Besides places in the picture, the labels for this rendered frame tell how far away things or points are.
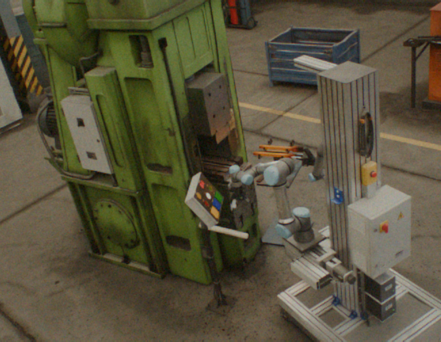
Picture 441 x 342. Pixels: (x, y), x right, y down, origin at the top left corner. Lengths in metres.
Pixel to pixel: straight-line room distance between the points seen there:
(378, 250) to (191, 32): 2.04
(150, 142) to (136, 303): 1.46
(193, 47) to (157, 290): 2.16
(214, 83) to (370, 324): 2.08
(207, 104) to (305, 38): 4.91
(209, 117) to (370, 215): 1.48
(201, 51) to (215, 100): 0.40
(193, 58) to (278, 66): 4.29
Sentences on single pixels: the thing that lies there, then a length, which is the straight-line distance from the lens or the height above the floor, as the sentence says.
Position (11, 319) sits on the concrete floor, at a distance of 5.36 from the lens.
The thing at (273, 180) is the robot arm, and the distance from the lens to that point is 3.49.
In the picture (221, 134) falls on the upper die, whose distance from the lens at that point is 4.34.
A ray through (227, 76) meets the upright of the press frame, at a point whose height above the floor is 1.63.
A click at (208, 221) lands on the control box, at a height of 0.98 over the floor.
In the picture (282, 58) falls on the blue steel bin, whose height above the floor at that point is 0.47.
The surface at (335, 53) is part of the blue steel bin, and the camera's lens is 7.83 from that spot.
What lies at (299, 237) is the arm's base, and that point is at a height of 0.86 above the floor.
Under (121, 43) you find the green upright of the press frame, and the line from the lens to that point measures 4.05.
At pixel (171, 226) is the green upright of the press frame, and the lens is 4.78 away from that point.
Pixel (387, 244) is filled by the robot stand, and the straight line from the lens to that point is 3.60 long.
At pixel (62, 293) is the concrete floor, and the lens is 5.37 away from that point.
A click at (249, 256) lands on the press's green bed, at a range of 5.00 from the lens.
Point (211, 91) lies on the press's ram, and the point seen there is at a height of 1.70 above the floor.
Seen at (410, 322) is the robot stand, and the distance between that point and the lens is 4.18.
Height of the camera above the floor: 3.24
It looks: 30 degrees down
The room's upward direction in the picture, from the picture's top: 11 degrees counter-clockwise
